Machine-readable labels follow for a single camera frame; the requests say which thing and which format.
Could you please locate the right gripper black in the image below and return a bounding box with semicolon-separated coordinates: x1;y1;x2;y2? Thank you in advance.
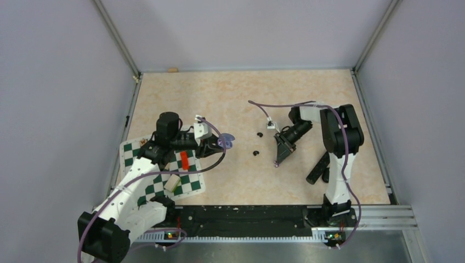
274;121;313;164

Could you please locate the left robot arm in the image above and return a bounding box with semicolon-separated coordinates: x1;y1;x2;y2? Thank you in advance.
77;112;232;262

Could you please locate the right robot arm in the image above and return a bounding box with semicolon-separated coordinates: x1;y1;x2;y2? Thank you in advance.
274;104;364;226

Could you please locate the orange rectangular block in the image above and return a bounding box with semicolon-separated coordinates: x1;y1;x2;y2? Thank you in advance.
180;151;190;170

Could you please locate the green white chess mat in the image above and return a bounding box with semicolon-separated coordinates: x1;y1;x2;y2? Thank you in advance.
119;137;207;208

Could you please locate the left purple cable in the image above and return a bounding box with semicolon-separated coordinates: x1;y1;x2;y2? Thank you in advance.
77;115;229;263

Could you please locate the purple cable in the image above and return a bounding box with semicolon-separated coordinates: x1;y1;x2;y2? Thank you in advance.
77;115;229;263
247;100;362;251

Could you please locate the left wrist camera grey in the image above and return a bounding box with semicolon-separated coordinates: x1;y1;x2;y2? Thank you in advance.
193;122;212;140

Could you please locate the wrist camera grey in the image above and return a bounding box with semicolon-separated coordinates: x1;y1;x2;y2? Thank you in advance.
266;121;279;132
193;122;212;140

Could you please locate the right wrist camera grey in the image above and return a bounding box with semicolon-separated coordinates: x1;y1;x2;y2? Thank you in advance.
266;121;279;132

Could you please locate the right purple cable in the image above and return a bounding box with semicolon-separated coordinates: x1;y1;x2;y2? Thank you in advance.
247;100;362;251

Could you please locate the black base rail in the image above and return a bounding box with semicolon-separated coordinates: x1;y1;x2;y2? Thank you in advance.
155;205;357;238

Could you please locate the wooden cork at wall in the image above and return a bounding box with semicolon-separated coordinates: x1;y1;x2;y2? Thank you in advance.
167;67;179;73

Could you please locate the aluminium frame post left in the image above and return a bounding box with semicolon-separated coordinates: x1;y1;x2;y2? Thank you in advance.
92;0;141;83

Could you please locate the aluminium frame post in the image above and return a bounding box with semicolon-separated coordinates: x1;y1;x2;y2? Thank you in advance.
92;0;141;83
352;0;402;75

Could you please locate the aluminium frame post right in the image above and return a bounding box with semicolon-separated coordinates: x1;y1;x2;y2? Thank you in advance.
352;0;402;75

